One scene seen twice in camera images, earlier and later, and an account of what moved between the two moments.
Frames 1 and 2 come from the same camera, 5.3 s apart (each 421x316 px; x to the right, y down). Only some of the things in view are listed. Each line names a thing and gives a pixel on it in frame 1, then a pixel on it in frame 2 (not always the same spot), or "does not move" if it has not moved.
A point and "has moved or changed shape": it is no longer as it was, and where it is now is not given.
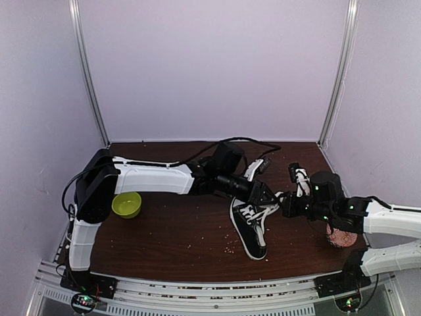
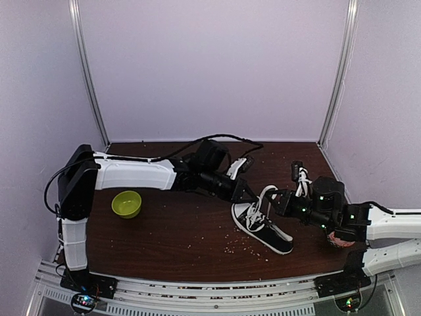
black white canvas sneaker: x=248 y=221 has moved or changed shape
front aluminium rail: x=288 y=296 does not move
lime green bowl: x=127 y=205 does not move
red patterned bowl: x=341 y=239 does not move
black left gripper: x=259 y=188 → x=237 y=192
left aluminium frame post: x=74 y=8 does not move
